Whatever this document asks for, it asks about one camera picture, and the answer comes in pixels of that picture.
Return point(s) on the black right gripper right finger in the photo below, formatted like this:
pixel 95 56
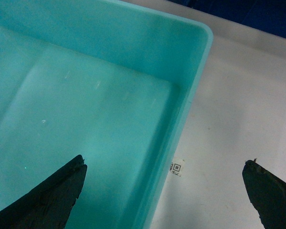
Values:
pixel 267 194

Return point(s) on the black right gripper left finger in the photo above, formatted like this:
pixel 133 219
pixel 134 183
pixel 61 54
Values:
pixel 49 204

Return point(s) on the teal plastic bin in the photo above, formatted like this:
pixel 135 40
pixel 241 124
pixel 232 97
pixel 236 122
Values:
pixel 105 79

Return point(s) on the QR code sticker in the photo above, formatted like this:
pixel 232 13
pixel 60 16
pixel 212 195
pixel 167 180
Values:
pixel 177 167

